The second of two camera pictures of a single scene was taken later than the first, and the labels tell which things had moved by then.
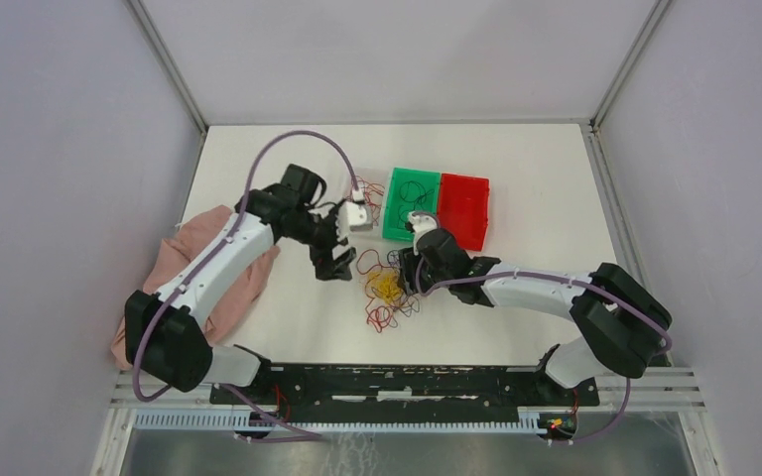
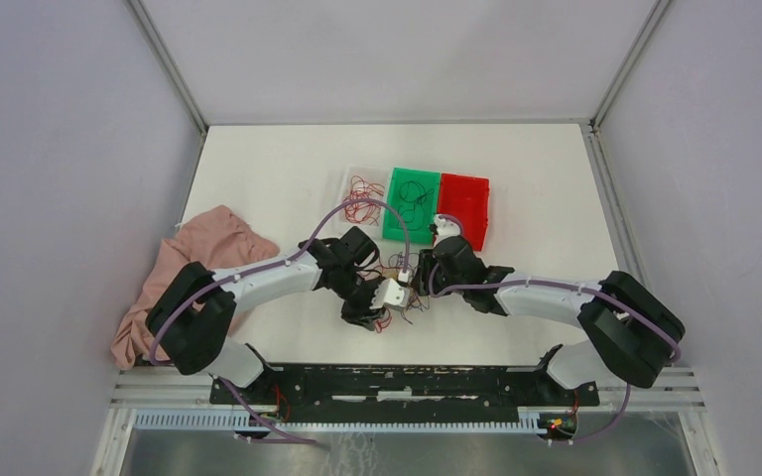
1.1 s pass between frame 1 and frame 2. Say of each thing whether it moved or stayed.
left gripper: moved
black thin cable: stayed
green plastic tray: stayed
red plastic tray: stayed
